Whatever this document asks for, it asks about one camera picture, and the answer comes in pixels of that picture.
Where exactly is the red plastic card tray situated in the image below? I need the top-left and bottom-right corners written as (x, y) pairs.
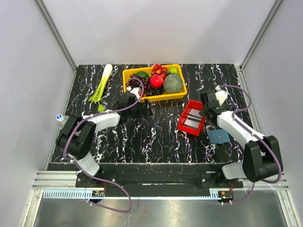
top-left (178, 100), bottom-right (205, 136)

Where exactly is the blue leather card holder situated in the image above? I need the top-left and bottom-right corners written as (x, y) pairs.
top-left (207, 129), bottom-right (230, 144)

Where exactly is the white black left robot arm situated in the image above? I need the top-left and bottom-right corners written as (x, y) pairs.
top-left (56, 87), bottom-right (143, 187)

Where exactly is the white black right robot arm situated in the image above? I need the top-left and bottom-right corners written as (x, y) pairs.
top-left (178, 86), bottom-right (283, 187)

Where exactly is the dark purple grape bunch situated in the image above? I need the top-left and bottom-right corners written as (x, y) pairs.
top-left (126, 73), bottom-right (153, 94)

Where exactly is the dark blueberry cluster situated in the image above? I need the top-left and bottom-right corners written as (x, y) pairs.
top-left (145, 87), bottom-right (164, 96)

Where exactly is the yellow plastic fruit bin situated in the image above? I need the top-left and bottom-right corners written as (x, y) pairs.
top-left (122, 64), bottom-right (187, 102)

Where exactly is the red pomegranate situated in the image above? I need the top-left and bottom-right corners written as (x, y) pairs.
top-left (150, 75), bottom-right (164, 88)

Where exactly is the dark green avocado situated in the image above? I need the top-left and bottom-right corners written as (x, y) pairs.
top-left (135, 71), bottom-right (149, 79)

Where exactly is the green white celery stalk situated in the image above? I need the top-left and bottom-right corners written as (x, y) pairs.
top-left (89, 64), bottom-right (113, 113)

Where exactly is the green netted melon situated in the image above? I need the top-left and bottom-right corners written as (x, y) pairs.
top-left (163, 74), bottom-right (183, 94)

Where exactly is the red lychee cluster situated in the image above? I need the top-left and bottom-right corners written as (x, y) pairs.
top-left (151, 64), bottom-right (168, 79)

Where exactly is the clear plastic water bottle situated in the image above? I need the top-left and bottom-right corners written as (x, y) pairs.
top-left (56, 114), bottom-right (69, 130)

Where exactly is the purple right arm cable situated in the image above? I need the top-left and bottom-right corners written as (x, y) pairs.
top-left (203, 84), bottom-right (283, 206)

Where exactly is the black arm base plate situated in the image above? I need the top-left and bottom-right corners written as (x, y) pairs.
top-left (75, 172), bottom-right (244, 189)

